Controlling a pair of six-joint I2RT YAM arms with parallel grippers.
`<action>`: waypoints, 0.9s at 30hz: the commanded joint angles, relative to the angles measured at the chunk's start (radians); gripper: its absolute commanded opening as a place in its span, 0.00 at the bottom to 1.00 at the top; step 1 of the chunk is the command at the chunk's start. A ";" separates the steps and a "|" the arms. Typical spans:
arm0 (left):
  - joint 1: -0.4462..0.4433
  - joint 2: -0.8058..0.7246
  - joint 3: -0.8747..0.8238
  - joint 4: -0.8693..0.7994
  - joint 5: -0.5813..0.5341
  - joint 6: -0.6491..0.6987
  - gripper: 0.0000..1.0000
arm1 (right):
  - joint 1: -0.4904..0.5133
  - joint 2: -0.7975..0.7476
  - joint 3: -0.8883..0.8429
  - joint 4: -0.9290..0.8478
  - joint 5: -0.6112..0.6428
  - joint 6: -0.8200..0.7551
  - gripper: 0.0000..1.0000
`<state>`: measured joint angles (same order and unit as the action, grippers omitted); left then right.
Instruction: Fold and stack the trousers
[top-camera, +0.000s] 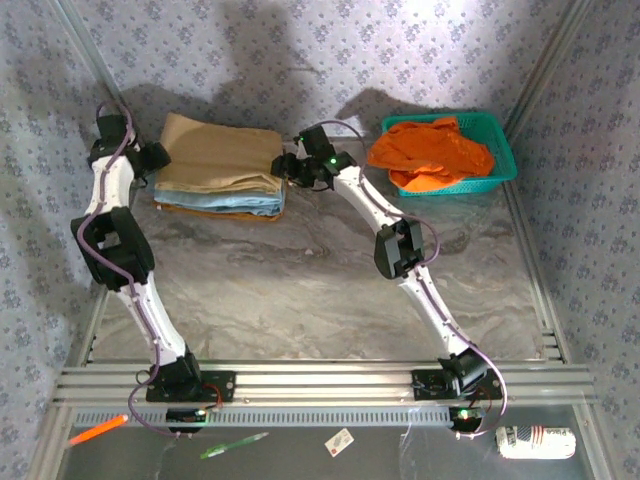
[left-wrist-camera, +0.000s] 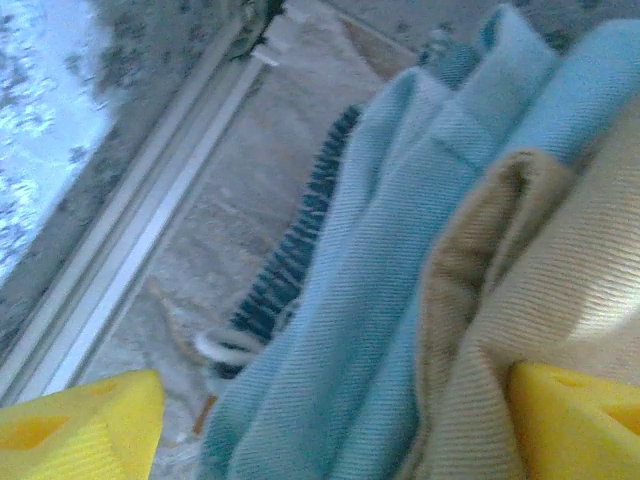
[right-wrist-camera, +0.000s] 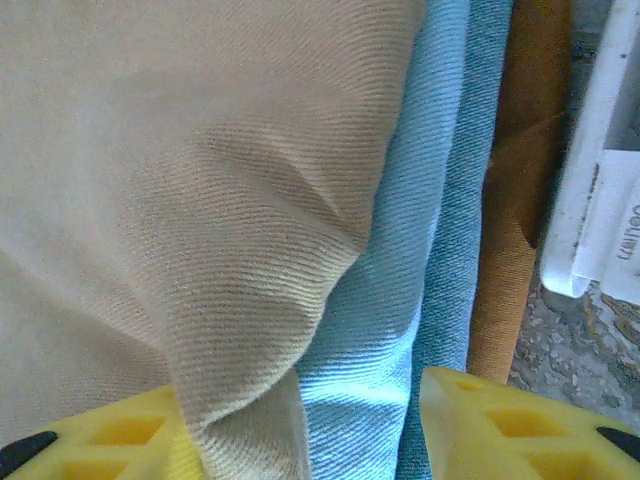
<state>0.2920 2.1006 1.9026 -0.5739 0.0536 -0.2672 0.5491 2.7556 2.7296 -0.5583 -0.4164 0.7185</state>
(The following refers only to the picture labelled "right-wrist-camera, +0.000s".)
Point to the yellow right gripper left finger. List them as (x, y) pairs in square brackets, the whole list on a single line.
[(100, 450)]

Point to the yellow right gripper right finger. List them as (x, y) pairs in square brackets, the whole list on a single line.
[(500, 440)]

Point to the beige trousers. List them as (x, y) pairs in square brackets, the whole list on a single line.
[(175, 200)]

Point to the light blue folded trousers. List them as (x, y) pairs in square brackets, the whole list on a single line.
[(425, 250)]

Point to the brown folded trousers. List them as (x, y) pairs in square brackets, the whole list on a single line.
[(520, 200)]

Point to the small white plastic device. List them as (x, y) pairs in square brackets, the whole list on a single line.
[(580, 200)]

